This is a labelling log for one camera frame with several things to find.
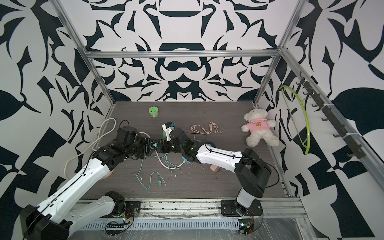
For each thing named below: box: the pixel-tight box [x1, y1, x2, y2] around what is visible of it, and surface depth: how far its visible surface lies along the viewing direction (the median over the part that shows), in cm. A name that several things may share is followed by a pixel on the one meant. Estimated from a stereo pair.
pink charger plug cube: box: [209, 164, 221, 173], surface depth 87 cm
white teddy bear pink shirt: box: [241, 108, 280, 147], surface depth 98 cm
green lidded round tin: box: [148, 106, 159, 118], surface depth 111 cm
